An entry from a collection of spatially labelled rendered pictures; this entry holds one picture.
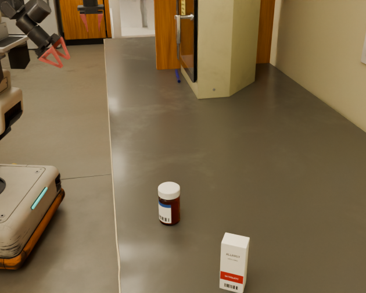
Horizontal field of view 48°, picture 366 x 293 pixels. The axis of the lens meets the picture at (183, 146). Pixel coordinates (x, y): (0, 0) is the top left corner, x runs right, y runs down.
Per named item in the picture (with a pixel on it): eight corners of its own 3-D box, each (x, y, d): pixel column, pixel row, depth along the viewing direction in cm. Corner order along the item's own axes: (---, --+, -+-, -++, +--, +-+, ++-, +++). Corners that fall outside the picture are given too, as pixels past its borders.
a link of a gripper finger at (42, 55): (72, 56, 147) (51, 36, 144) (66, 63, 141) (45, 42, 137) (59, 68, 149) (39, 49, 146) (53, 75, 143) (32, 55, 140)
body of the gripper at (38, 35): (58, 36, 149) (43, 20, 146) (50, 43, 140) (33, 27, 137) (47, 47, 151) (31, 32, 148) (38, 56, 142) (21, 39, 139)
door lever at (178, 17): (192, 43, 132) (190, 41, 134) (192, 13, 127) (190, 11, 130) (175, 44, 131) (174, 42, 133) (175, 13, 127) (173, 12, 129)
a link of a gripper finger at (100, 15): (104, 32, 163) (102, 8, 159) (86, 33, 162) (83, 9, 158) (104, 29, 169) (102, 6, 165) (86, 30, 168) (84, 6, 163)
